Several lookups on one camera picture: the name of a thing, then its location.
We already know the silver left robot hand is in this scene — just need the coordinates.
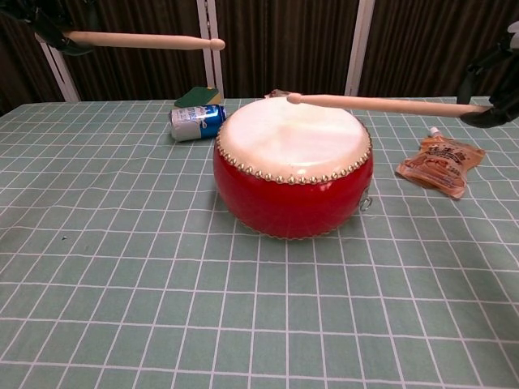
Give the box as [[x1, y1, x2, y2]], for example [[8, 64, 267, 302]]
[[0, 7, 94, 57]]

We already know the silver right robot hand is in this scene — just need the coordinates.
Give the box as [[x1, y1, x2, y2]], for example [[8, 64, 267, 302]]
[[457, 19, 519, 129]]

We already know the wooden drumstick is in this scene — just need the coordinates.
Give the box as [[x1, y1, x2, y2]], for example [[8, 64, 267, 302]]
[[64, 30, 226, 52], [286, 92, 494, 117]]

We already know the red drum with white skin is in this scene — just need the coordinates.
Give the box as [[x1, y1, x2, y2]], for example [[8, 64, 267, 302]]
[[212, 96, 374, 241]]

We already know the orange spouted sauce pouch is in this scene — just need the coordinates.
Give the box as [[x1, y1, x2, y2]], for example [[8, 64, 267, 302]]
[[395, 126, 487, 200]]

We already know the green and yellow sponge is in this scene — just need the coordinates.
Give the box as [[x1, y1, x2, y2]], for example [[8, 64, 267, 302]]
[[174, 85, 223, 109]]

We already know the blue and silver drink can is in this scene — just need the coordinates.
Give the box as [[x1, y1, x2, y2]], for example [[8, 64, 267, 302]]
[[169, 104, 228, 143]]

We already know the green checked tablecloth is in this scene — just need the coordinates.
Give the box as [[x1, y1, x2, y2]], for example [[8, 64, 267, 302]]
[[0, 96, 519, 389]]

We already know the white partition frame post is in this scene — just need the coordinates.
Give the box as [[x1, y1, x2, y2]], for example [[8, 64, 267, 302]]
[[34, 36, 81, 103], [195, 0, 226, 100], [344, 0, 376, 98]]

